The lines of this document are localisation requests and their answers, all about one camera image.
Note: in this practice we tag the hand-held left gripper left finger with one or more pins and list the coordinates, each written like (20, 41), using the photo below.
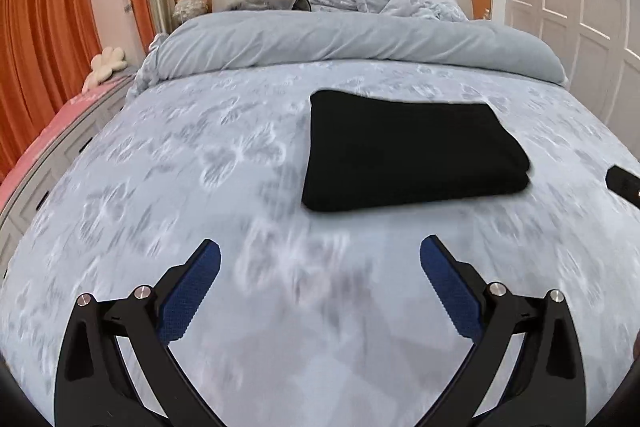
(192, 292)

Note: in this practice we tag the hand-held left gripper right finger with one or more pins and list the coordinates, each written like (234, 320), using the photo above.
(452, 292)

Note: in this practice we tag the black pants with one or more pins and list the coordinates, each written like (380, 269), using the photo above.
(400, 147)

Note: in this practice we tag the light grey floral bed sheet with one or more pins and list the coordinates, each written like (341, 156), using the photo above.
(175, 157)

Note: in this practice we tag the pink cloth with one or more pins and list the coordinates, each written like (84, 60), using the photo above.
(55, 122)

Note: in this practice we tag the white flower-shaped cushion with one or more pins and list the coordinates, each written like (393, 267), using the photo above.
(106, 64)

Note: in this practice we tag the grey duvet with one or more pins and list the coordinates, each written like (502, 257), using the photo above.
(325, 37)

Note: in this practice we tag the white flower decoration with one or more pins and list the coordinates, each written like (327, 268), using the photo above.
(190, 3)

